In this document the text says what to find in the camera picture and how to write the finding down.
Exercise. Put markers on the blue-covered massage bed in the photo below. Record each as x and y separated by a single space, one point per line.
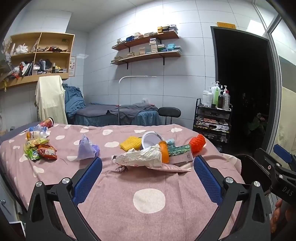
97 115

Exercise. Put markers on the bundle of bags and books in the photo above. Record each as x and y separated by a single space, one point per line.
22 68

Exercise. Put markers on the pile of small clutter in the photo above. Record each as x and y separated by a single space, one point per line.
50 48

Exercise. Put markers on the red snack packet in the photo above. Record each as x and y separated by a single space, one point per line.
47 151

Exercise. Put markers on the blue blanket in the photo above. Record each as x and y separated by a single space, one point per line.
72 99

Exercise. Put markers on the clear pump bottle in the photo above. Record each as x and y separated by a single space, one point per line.
226 100

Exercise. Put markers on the row of small boxes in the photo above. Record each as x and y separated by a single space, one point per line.
47 70

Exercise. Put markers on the black storage cart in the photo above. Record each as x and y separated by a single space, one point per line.
211 120

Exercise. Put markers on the black trash bin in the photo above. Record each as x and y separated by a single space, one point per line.
247 166

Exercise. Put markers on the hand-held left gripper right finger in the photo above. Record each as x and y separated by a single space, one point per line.
207 178

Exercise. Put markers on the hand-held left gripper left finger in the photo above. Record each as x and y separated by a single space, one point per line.
89 180

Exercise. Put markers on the white plastic bags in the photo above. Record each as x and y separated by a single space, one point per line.
22 49

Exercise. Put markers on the wooden cubby shelf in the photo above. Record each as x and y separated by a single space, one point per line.
52 76

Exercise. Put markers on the yellow wall sign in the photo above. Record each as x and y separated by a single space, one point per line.
226 25

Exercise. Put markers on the green snack packet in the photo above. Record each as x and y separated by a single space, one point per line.
33 154

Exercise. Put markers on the white squat bottle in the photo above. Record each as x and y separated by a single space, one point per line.
205 98

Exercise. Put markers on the crumpled white paper bag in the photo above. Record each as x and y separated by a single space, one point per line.
141 158

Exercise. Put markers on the pink flat packet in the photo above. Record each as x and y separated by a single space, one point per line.
179 168

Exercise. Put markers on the potted plant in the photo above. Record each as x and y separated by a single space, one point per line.
255 121

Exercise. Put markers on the orange plastic bottle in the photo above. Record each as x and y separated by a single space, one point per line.
164 153

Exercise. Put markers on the orange foam fruit net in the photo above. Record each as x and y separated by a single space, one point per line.
197 143

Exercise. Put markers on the person's right hand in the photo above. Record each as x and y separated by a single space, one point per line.
276 215

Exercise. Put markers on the yellow foam fruit net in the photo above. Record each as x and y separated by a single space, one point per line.
130 143

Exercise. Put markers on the dark brown bottle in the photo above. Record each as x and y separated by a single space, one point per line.
220 100

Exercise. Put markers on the yellow-green snack packet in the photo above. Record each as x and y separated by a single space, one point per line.
35 142

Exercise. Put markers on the pink polka-dot bedspread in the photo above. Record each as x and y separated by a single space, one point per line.
120 199

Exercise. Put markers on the red snack cup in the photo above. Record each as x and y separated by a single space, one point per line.
47 122

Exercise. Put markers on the black stool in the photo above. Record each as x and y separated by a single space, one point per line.
169 112

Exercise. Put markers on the grey towel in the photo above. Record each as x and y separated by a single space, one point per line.
131 111

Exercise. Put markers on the purple plastic bag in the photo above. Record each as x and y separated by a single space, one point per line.
86 148

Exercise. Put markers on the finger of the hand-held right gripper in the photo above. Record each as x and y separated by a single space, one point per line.
264 158
282 152

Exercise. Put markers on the small wall poster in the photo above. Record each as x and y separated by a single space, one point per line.
72 66

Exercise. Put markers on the white floor lamp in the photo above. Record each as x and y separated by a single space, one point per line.
119 99

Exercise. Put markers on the cream towel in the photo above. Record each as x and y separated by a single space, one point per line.
50 99

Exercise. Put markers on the glass partition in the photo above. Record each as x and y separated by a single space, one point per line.
286 92

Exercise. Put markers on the clear plastic water bottle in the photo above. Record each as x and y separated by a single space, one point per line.
37 128
35 134

